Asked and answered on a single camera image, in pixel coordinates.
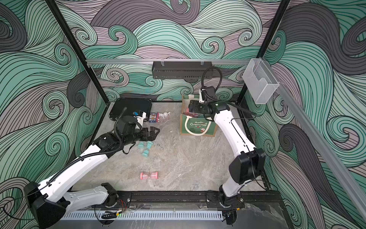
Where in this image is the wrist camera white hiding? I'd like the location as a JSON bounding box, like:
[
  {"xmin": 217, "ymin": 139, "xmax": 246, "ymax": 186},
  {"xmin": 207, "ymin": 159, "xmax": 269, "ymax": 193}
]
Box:
[
  {"xmin": 133, "ymin": 111, "xmax": 146, "ymax": 126},
  {"xmin": 200, "ymin": 86, "xmax": 217, "ymax": 103}
]

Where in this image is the clear acrylic wall bin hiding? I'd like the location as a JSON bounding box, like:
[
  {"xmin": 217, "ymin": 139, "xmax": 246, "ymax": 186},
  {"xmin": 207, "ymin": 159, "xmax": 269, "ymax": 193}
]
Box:
[{"xmin": 243, "ymin": 58, "xmax": 279, "ymax": 105}]

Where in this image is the green jute Christmas canvas bag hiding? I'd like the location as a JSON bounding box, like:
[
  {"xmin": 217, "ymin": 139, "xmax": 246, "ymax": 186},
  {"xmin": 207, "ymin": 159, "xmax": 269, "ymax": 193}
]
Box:
[{"xmin": 180, "ymin": 94, "xmax": 217, "ymax": 137}]

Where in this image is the aluminium rail on right wall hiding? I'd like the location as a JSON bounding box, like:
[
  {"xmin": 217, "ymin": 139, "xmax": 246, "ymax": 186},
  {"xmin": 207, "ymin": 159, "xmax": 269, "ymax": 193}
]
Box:
[{"xmin": 260, "ymin": 59, "xmax": 366, "ymax": 219}]

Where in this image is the white slotted cable duct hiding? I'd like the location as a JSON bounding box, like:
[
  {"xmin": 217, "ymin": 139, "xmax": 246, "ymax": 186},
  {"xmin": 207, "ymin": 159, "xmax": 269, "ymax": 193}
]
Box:
[{"xmin": 62, "ymin": 210, "xmax": 224, "ymax": 220}]

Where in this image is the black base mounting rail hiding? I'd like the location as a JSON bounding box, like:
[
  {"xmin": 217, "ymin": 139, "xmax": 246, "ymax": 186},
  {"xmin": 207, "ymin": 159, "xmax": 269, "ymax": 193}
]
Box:
[{"xmin": 91, "ymin": 190, "xmax": 282, "ymax": 209}]

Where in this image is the black perforated wall tray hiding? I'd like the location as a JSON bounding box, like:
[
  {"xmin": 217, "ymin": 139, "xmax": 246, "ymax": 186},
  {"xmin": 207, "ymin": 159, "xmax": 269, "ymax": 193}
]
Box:
[{"xmin": 152, "ymin": 61, "xmax": 213, "ymax": 80}]

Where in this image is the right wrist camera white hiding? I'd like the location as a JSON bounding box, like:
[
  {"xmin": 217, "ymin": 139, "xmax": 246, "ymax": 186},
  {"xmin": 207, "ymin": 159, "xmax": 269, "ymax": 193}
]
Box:
[{"xmin": 200, "ymin": 86, "xmax": 217, "ymax": 103}]

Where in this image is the teal hourglass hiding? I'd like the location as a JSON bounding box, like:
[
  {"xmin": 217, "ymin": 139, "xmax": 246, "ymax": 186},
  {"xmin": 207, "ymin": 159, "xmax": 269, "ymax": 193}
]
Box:
[
  {"xmin": 142, "ymin": 141, "xmax": 153, "ymax": 157},
  {"xmin": 137, "ymin": 142, "xmax": 145, "ymax": 150}
]

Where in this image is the aluminium rail on wall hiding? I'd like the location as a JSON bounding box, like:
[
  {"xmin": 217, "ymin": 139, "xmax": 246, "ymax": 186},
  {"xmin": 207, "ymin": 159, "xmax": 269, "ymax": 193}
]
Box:
[
  {"xmin": 86, "ymin": 58, "xmax": 250, "ymax": 65},
  {"xmin": 260, "ymin": 59, "xmax": 366, "ymax": 219}
]

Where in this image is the pink hourglass front alone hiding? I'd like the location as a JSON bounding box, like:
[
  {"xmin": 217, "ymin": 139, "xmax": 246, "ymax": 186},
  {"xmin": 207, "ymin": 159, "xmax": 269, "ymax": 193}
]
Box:
[{"xmin": 140, "ymin": 171, "xmax": 159, "ymax": 180}]

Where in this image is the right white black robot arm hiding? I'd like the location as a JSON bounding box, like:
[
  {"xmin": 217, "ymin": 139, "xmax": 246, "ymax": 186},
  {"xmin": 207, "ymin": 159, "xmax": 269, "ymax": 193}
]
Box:
[{"xmin": 188, "ymin": 100, "xmax": 266, "ymax": 204}]

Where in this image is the white rabbit figurine pink base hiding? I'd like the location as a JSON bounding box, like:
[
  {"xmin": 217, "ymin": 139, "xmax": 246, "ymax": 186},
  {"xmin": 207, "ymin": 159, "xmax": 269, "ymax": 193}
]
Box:
[{"xmin": 157, "ymin": 112, "xmax": 171, "ymax": 122}]

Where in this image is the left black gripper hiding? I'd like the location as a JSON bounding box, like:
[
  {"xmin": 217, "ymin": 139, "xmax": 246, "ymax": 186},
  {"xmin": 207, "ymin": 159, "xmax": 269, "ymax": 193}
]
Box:
[{"xmin": 122, "ymin": 126, "xmax": 159, "ymax": 148}]

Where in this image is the aluminium rail on back wall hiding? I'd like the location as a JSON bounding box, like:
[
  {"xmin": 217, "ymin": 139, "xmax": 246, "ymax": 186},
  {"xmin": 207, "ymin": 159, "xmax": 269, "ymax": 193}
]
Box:
[{"xmin": 86, "ymin": 58, "xmax": 250, "ymax": 65}]

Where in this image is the blue playing card box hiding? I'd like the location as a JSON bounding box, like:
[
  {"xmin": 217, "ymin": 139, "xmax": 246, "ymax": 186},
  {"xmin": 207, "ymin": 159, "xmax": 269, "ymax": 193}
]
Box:
[{"xmin": 148, "ymin": 112, "xmax": 159, "ymax": 123}]

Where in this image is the black hard carrying case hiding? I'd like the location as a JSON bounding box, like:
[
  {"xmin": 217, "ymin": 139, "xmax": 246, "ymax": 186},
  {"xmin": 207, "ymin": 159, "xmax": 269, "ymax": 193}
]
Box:
[{"xmin": 109, "ymin": 98, "xmax": 152, "ymax": 121}]

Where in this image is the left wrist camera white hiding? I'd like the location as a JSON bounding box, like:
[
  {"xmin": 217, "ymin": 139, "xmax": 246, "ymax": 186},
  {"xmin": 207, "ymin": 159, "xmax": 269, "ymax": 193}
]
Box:
[{"xmin": 133, "ymin": 111, "xmax": 146, "ymax": 126}]

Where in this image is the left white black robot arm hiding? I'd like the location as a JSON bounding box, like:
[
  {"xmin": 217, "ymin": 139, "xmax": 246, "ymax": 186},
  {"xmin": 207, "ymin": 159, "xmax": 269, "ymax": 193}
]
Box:
[{"xmin": 24, "ymin": 116, "xmax": 160, "ymax": 229}]

